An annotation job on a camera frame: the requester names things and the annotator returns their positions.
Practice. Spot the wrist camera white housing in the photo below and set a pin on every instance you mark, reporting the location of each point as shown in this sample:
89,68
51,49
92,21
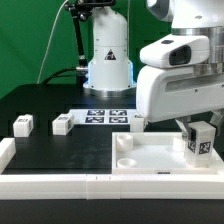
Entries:
175,51

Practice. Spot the AprilTag marker sheet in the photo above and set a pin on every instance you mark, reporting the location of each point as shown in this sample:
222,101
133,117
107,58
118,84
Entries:
103,116

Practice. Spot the white U-shaped obstacle fence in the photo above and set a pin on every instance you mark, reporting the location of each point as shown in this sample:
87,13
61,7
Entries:
105,186

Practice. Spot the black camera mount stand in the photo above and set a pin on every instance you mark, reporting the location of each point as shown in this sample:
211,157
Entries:
80,11

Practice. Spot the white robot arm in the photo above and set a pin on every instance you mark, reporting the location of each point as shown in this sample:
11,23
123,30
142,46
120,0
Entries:
117,41

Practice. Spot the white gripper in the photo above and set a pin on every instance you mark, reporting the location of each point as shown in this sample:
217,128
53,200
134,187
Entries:
164,94

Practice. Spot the white square tabletop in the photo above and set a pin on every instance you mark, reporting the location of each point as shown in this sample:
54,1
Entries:
156,153

